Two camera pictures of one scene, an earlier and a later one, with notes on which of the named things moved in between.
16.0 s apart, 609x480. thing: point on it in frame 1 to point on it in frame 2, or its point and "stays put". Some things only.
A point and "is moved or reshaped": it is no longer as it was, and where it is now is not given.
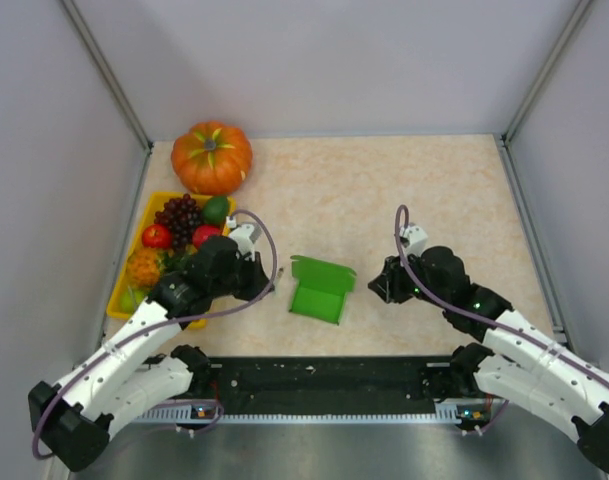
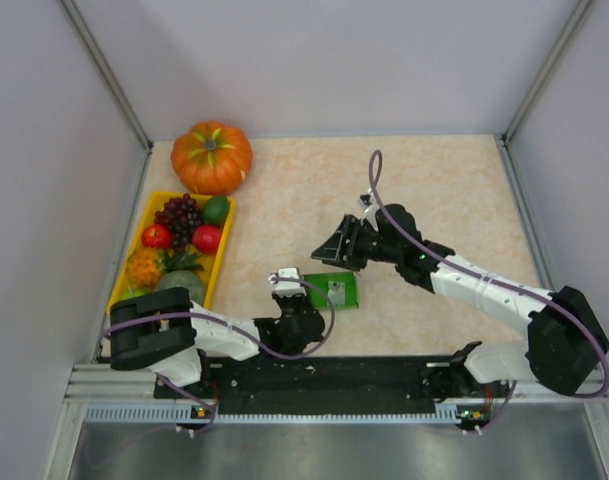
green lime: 215,209 stays put
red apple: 202,232 stays put
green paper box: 322,288 is moved or reshaped
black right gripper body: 401,284 to 370,246
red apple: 156,236 stays put
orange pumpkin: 212,157 stays put
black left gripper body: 243,280 to 292,305
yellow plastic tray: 145,218 stays put
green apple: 130,299 stays put
